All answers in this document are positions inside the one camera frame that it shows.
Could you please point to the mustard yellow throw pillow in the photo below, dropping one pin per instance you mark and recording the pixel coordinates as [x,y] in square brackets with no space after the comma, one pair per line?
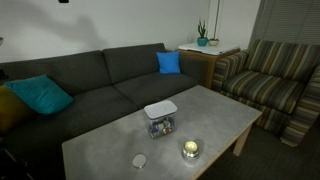
[13,110]

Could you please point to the blue throw pillow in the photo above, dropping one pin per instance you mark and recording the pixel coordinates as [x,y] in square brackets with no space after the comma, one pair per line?
[169,62]

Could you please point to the plant in teal pot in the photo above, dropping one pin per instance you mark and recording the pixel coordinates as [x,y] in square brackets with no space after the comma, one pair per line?
[202,40]

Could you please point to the small white bowl planter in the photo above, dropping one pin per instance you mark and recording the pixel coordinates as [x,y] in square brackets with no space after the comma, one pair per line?
[213,42]

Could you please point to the round silver candle lid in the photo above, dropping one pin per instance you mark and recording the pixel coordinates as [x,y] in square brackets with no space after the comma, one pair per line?
[139,161]

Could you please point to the teal throw pillow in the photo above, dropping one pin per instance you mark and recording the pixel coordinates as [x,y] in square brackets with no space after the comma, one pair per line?
[41,94]

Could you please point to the dark grey fabric sofa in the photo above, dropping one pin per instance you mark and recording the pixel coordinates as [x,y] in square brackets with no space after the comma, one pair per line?
[105,85]

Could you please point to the wooden side table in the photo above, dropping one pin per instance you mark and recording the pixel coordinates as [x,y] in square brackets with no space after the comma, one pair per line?
[210,54]

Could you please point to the lit candle in glass jar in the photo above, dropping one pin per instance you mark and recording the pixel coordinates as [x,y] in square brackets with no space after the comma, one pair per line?
[190,151]

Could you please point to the striped armchair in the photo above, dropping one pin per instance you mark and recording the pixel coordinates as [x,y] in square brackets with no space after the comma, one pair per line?
[280,79]

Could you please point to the clear plastic storage box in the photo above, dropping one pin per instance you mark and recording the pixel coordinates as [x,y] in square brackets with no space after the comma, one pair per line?
[161,126]

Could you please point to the white storage box lid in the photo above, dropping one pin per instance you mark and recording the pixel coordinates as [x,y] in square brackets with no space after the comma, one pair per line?
[160,109]

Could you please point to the window blinds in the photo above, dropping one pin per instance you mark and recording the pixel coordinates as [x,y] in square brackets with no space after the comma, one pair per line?
[293,21]

